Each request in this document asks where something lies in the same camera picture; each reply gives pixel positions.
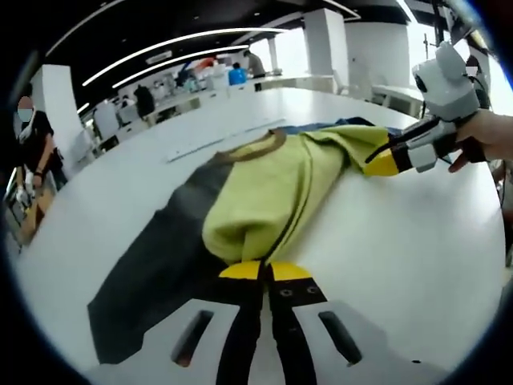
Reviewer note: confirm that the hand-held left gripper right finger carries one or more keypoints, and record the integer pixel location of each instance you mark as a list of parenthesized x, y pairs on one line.
[(320, 361)]

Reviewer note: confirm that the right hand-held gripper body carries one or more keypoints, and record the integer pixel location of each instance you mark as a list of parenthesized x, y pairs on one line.
[(445, 88)]

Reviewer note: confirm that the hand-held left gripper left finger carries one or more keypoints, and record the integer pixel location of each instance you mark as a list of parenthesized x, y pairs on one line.
[(180, 361)]

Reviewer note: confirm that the yellow blue grey garment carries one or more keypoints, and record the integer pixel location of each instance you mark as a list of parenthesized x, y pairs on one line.
[(260, 192)]

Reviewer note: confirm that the person's right hand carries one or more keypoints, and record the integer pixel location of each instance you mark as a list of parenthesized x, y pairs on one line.
[(487, 134)]

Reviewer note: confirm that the white side desk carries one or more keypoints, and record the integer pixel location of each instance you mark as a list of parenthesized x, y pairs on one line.
[(394, 98)]

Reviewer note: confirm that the black light stand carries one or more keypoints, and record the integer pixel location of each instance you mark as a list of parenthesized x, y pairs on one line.
[(441, 20)]

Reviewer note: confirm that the brown cardboard box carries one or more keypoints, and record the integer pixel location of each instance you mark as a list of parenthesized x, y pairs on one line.
[(38, 216)]

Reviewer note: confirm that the ceiling light strip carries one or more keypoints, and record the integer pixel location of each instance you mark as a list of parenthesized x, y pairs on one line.
[(200, 36), (208, 53)]

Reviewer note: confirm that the white cabinet row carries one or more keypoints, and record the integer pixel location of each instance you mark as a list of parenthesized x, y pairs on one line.
[(184, 102)]

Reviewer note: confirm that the white upright panel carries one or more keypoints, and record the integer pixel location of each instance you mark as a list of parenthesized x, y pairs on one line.
[(106, 120)]

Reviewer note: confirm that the ceiling air vent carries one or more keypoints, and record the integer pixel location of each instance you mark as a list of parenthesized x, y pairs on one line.
[(159, 57)]

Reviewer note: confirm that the red blue wall graphic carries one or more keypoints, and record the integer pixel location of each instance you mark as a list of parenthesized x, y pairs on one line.
[(198, 68)]

